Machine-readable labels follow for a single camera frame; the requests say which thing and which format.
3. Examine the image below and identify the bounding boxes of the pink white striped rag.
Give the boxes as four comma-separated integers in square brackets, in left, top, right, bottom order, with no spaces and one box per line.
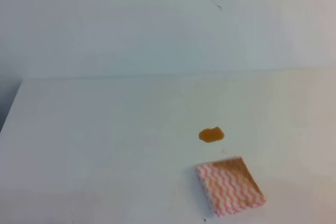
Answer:
[196,156,266,217]

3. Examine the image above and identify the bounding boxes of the brown coffee stain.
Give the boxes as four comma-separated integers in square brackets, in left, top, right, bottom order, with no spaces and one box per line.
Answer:
[198,126,225,143]

